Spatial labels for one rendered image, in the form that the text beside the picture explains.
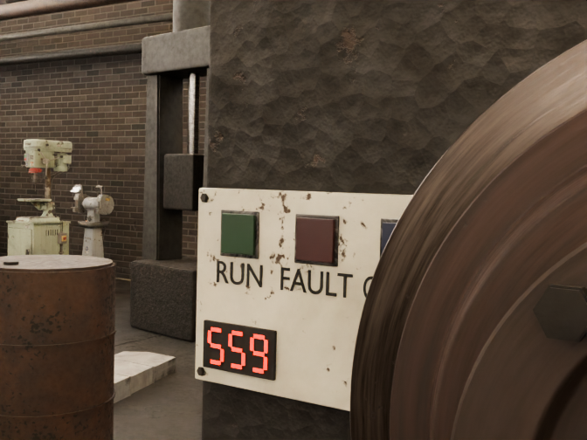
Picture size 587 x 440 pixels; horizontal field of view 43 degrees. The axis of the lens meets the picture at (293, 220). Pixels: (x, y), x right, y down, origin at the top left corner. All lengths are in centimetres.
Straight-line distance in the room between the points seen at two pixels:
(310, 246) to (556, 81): 28
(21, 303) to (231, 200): 245
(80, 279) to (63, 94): 712
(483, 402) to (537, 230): 9
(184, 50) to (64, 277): 329
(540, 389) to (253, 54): 45
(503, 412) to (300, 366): 33
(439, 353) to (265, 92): 34
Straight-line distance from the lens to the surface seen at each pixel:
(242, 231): 67
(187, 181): 597
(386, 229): 59
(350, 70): 64
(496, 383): 35
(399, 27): 63
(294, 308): 65
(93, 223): 898
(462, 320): 40
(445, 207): 44
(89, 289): 313
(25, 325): 310
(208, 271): 70
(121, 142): 928
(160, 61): 627
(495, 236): 41
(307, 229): 63
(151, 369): 469
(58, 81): 1018
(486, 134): 43
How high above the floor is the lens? 125
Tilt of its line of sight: 3 degrees down
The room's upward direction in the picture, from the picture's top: 2 degrees clockwise
